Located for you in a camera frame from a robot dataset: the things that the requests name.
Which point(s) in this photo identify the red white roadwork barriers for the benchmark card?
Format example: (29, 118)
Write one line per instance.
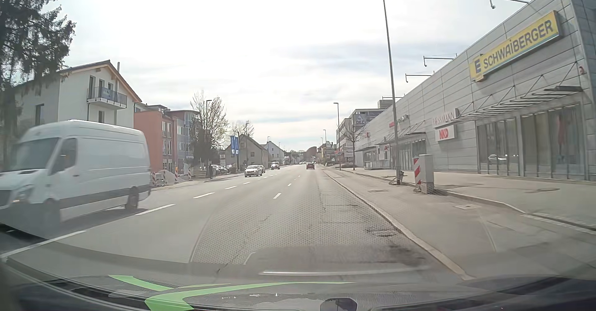
(163, 178)

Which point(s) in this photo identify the white van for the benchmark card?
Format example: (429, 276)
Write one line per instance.
(74, 171)

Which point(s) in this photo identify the silver car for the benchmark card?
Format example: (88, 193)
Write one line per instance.
(253, 171)

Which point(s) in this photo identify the blue flags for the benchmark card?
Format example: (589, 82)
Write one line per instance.
(234, 144)

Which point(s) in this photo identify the grey house with gabled roof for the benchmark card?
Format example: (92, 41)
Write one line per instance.
(251, 151)

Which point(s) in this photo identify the building with billboard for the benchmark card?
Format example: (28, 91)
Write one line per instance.
(356, 129)

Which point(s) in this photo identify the grey asphalt road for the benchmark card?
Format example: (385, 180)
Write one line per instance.
(298, 208)

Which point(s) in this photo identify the tall grey lamp post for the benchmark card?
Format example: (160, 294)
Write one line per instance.
(392, 87)

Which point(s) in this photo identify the red white striped warning board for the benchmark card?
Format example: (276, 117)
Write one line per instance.
(416, 171)

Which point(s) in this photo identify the car's own bonnet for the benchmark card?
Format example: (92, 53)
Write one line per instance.
(298, 297)

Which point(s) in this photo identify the white house with balcony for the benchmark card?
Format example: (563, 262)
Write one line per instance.
(79, 97)

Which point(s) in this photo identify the grey street cabinet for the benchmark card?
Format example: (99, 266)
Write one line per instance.
(426, 173)

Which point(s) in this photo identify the small bare tree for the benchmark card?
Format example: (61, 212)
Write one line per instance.
(354, 138)

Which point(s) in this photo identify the red brick building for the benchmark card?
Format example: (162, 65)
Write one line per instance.
(156, 136)

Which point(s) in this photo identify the grey blue building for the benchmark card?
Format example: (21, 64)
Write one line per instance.
(184, 136)

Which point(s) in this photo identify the grey shop building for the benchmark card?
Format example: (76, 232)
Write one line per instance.
(503, 111)

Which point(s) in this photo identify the dark conifer tree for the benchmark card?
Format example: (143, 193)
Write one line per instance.
(28, 45)

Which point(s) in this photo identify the grey paved pavement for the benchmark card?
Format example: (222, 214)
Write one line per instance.
(465, 218)

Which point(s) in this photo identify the row of distant buildings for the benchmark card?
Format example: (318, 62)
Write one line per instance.
(298, 155)

